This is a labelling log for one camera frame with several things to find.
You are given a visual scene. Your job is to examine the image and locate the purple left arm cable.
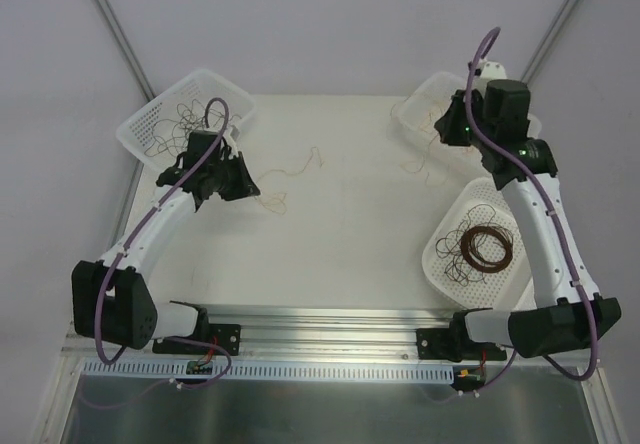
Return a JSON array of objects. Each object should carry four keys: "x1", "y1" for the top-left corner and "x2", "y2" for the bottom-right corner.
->
[{"x1": 94, "y1": 97, "x2": 231, "y2": 365}]

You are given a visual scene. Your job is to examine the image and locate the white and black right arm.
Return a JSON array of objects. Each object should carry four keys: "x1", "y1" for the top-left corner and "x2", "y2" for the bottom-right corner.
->
[{"x1": 435, "y1": 79, "x2": 621, "y2": 359}]

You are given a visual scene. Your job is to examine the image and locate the white basket far right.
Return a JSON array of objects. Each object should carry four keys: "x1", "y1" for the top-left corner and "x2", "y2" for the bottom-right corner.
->
[{"x1": 396, "y1": 69, "x2": 543, "y2": 179}]

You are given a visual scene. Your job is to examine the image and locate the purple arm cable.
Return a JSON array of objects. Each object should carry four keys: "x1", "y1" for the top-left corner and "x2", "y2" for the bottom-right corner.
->
[
  {"x1": 465, "y1": 26, "x2": 601, "y2": 381},
  {"x1": 94, "y1": 97, "x2": 231, "y2": 365}
]

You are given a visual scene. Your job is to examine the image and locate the dark cable pulled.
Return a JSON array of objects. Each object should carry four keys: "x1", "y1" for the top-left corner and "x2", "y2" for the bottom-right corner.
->
[{"x1": 144, "y1": 99, "x2": 225, "y2": 158}]

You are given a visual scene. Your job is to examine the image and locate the brown loose cable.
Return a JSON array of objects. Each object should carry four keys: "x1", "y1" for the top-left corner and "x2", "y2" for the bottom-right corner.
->
[{"x1": 435, "y1": 203, "x2": 496, "y2": 288}]

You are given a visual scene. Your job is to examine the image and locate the yellow and dark cables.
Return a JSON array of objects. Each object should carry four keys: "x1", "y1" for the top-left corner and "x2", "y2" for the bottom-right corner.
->
[{"x1": 254, "y1": 147, "x2": 324, "y2": 216}]

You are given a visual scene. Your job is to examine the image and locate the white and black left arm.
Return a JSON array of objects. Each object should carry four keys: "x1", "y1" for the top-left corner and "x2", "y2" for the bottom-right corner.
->
[{"x1": 71, "y1": 131, "x2": 260, "y2": 353}]

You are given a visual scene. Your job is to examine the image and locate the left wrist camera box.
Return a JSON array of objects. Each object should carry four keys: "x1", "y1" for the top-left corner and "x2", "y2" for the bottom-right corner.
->
[{"x1": 225, "y1": 125, "x2": 240, "y2": 147}]

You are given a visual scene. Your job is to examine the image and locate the yellow cable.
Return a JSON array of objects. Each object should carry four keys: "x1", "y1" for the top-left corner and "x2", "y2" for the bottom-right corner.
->
[{"x1": 389, "y1": 91, "x2": 451, "y2": 189}]

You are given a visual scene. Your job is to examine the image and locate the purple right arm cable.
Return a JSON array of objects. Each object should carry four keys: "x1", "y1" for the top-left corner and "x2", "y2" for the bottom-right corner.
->
[{"x1": 465, "y1": 26, "x2": 601, "y2": 381}]

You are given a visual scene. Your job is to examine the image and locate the white basket far left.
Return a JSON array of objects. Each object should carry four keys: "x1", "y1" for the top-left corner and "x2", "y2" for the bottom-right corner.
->
[{"x1": 116, "y1": 68, "x2": 257, "y2": 173}]

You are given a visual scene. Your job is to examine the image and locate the white basket near right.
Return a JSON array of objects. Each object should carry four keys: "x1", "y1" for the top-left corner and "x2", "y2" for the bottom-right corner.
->
[{"x1": 422, "y1": 178, "x2": 535, "y2": 310}]

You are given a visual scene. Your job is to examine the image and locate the brown cable coil in basket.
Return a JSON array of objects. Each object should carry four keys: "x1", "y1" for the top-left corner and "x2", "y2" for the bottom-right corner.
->
[{"x1": 459, "y1": 226, "x2": 516, "y2": 276}]

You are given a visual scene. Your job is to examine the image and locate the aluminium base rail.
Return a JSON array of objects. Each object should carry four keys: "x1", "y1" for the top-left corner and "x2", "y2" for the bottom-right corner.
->
[{"x1": 62, "y1": 303, "x2": 601, "y2": 368}]

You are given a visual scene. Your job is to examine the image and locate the white basket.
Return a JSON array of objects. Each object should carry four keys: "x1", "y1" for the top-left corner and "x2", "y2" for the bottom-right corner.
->
[
  {"x1": 396, "y1": 69, "x2": 543, "y2": 179},
  {"x1": 116, "y1": 68, "x2": 257, "y2": 173},
  {"x1": 422, "y1": 178, "x2": 535, "y2": 310}
]

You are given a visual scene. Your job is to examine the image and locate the white slotted cable duct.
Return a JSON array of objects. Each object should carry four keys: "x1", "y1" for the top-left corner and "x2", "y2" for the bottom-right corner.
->
[{"x1": 82, "y1": 358, "x2": 454, "y2": 385}]

